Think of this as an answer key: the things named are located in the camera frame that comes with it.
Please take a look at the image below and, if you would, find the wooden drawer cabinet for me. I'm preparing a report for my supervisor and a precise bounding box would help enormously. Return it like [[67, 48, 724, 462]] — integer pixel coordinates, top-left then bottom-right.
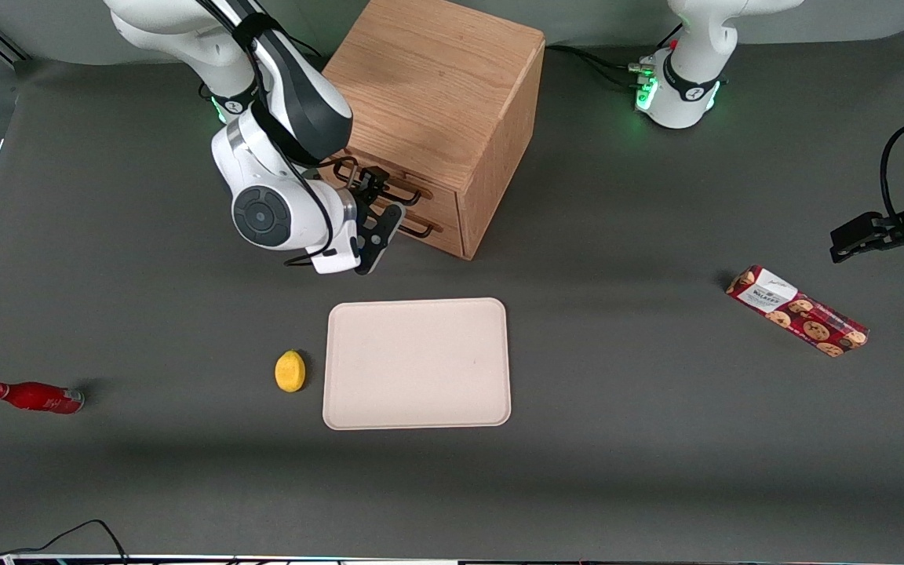
[[319, 0, 545, 261]]

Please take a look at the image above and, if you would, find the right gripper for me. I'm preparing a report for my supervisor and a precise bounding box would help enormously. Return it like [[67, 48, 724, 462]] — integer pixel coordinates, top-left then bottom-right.
[[311, 166, 390, 276]]

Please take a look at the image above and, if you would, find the red cookie box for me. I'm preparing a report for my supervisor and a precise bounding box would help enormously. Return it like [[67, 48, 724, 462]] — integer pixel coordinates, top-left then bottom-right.
[[726, 265, 869, 359]]

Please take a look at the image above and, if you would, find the beige plastic tray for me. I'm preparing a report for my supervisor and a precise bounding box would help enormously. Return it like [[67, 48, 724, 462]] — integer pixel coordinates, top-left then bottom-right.
[[322, 297, 512, 432]]

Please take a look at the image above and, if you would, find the yellow lemon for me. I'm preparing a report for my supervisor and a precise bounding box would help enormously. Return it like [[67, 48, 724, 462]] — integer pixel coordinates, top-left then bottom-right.
[[275, 350, 307, 393]]

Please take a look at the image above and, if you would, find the black table edge cable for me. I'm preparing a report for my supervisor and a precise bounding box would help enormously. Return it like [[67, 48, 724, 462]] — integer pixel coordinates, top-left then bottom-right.
[[0, 519, 132, 565]]

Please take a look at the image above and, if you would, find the red bottle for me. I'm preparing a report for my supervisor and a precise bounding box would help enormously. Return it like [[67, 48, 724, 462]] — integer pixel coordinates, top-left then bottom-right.
[[0, 381, 86, 415]]

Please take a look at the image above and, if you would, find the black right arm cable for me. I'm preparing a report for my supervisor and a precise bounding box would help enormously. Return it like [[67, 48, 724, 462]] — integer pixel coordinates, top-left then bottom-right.
[[197, 0, 339, 268]]

